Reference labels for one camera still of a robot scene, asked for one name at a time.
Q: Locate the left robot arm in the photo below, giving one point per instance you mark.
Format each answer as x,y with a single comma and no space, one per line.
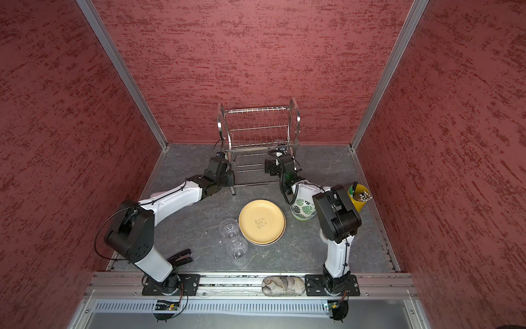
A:
132,227

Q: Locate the grey marbled stone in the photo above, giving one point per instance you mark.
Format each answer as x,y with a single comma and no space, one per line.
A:
280,286

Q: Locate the chrome two-tier dish rack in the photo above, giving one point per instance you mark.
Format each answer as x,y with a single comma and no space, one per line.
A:
247,134

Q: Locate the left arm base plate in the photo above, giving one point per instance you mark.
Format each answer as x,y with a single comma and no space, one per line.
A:
174,285

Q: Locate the black clip tool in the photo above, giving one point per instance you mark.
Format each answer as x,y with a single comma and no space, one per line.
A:
181,258

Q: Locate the yellow bear plate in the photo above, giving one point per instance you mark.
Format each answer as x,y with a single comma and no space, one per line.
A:
262,222

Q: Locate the yellow pencil cup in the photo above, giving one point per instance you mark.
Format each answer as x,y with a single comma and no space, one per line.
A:
359,195

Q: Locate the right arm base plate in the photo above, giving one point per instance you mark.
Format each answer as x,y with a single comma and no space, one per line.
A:
322,285

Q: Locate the aluminium front rail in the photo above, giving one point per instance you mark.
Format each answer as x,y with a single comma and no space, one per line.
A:
247,286

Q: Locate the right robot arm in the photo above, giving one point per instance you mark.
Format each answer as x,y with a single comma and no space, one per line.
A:
338,218

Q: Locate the green leaf pattern bowl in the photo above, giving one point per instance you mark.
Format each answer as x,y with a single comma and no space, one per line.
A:
303,209

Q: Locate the lime green bowl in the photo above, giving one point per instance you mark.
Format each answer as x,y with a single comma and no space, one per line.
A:
303,219

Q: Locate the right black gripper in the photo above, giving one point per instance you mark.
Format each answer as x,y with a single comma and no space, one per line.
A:
271,163

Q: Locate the clear drinking glass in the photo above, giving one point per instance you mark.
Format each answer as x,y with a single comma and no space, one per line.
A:
237,247
229,228

